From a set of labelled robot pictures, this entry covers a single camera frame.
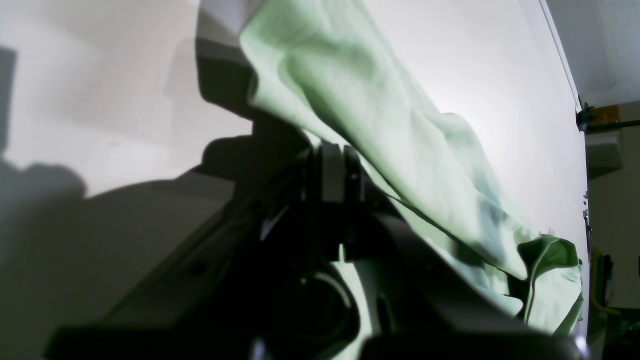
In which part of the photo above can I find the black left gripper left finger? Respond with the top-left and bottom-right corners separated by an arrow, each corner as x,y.
45,143 -> 346,360

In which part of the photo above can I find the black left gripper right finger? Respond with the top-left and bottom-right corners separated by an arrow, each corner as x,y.
343,146 -> 586,360

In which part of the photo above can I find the light green T-shirt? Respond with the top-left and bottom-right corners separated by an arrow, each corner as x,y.
238,0 -> 583,337

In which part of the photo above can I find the black clamp bracket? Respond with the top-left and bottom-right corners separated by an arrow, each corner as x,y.
575,102 -> 597,133

